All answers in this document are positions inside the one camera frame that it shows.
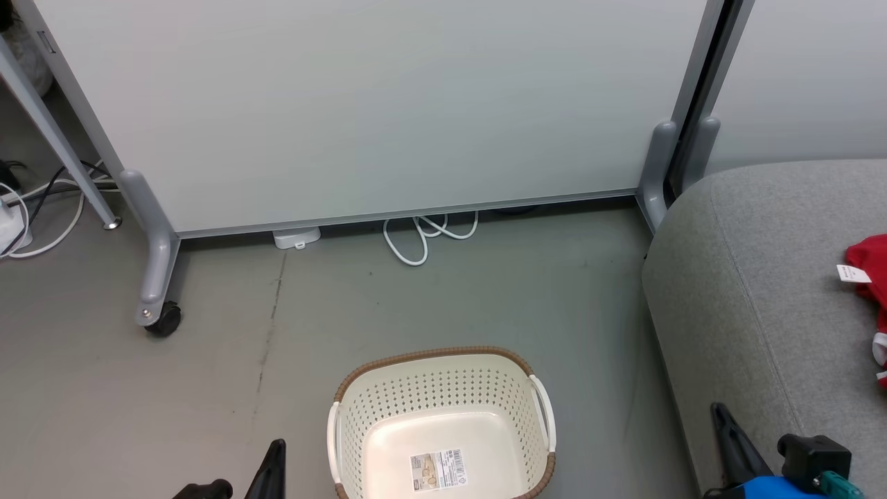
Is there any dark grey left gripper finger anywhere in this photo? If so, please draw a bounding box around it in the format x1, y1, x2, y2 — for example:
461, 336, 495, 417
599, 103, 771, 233
244, 439, 287, 499

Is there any white power adapter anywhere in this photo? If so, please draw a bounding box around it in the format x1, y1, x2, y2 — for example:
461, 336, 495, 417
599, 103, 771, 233
272, 227, 322, 251

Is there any black floor cable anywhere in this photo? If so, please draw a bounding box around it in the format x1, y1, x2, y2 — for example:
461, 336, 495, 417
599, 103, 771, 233
0, 159, 106, 217

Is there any white power strip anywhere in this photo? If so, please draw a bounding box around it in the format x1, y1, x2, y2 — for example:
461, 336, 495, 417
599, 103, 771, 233
0, 200, 33, 254

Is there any grey partition leg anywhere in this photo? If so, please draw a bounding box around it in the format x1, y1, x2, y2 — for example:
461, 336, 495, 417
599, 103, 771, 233
118, 168, 182, 327
635, 121, 678, 234
682, 116, 722, 193

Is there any cream perforated laundry basket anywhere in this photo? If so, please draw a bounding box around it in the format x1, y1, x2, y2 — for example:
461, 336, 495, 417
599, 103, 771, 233
326, 346, 558, 499

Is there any grey fabric sofa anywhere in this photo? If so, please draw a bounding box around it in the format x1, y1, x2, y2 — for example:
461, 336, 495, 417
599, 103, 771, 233
641, 159, 887, 499

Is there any cables and power strip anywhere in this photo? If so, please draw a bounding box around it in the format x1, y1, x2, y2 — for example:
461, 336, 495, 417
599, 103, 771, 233
0, 177, 120, 260

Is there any printed basket label sticker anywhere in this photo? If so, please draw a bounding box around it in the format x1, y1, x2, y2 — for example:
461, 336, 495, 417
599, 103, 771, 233
409, 448, 468, 493

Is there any grey slanted metal post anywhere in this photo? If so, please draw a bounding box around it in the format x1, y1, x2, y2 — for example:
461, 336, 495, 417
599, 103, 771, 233
0, 35, 123, 231

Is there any red clothing item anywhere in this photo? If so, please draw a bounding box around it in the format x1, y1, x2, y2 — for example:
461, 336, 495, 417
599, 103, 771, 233
844, 234, 887, 389

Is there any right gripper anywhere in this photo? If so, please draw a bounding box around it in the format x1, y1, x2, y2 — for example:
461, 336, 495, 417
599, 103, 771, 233
703, 402, 832, 499

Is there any large white partition panel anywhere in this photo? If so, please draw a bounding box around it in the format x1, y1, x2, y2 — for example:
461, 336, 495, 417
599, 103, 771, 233
31, 0, 727, 240

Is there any black caster wheel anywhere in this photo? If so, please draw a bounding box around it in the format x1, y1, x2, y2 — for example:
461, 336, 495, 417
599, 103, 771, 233
143, 301, 183, 339

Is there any white coiled cable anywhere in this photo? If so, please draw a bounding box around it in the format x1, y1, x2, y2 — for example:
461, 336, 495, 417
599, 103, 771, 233
383, 211, 480, 267

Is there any green cable connector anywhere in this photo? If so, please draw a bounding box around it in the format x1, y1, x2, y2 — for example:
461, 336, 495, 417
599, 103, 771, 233
814, 471, 864, 499

